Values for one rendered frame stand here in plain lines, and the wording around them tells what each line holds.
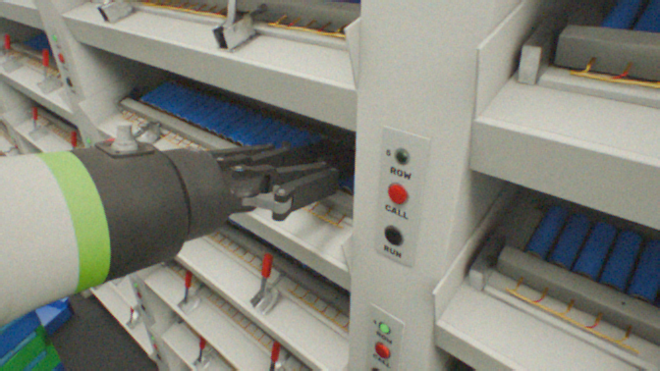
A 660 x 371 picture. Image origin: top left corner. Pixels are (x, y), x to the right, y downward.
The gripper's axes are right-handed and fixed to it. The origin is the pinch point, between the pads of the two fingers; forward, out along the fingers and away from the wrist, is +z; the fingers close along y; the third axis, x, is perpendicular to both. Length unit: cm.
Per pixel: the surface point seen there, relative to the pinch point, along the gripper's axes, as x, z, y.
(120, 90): 2, 1, 52
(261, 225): 9.6, -3.8, 5.7
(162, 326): 62, 10, 52
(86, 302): 98, 17, 119
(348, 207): 4.0, -0.6, -4.5
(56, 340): 102, 3, 109
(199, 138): 3.9, -0.3, 24.2
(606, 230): -0.5, 7.8, -27.1
